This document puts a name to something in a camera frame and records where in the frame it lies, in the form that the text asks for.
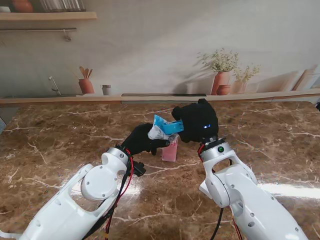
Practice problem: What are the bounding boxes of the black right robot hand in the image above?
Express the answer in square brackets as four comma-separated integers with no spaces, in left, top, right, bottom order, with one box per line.
[171,98,220,145]

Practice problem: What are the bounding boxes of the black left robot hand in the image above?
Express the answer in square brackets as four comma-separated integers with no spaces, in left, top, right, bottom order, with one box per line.
[121,122,171,156]

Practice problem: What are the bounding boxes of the white and blue salt bag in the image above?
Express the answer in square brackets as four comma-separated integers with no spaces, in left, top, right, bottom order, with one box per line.
[147,114,180,142]

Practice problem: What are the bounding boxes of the blue plastic bag clip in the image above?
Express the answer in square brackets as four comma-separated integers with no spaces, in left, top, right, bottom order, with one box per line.
[162,119,185,136]

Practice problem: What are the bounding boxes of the clear bottle with pink seasoning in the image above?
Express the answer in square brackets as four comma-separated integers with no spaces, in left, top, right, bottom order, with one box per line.
[161,138,180,163]

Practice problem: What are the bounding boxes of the small terracotta pot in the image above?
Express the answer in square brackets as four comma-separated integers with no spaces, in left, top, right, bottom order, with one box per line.
[216,84,232,96]

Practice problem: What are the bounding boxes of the tall terracotta flower vase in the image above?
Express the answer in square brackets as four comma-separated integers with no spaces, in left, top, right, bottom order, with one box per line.
[196,48,240,96]

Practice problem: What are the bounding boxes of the grey mug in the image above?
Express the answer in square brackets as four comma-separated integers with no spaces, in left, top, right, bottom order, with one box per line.
[100,84,113,96]

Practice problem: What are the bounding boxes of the terracotta utensil pot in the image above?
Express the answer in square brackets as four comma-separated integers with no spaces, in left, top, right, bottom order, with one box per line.
[78,66,96,95]

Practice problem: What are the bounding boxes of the wooden counter ledge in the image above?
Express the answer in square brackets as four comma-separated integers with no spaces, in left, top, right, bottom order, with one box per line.
[0,88,320,109]

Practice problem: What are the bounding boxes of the chrome faucet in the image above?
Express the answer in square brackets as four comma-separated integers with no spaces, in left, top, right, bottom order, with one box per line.
[48,76,62,96]

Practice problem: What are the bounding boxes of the wooden cutting boards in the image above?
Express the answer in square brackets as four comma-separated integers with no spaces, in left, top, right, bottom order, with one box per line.
[291,64,320,91]

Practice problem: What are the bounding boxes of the row of glass jars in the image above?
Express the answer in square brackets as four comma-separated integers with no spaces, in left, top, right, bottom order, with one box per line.
[39,0,87,13]

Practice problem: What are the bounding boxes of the terracotta jar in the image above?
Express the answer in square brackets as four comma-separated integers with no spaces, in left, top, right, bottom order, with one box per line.
[12,0,34,13]

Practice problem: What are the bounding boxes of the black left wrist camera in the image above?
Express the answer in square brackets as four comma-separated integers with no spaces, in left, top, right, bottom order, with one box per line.
[131,161,147,177]

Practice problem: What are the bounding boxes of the red black left arm cables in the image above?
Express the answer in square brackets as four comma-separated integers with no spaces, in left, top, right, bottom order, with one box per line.
[98,148,135,240]

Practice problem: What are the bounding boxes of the red black arm cables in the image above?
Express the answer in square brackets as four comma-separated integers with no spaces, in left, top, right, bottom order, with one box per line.
[197,143,245,240]
[98,148,135,240]

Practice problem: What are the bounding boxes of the red black right arm cables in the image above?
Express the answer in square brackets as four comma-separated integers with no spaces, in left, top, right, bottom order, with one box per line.
[197,143,245,240]

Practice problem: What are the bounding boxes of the metal hanging rail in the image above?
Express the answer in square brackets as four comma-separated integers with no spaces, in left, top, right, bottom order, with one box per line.
[0,27,78,42]

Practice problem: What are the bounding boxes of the wooden wall shelf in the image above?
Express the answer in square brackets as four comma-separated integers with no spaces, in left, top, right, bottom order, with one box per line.
[0,11,98,21]

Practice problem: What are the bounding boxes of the white strap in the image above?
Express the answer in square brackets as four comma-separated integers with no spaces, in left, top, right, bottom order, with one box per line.
[0,231,23,240]

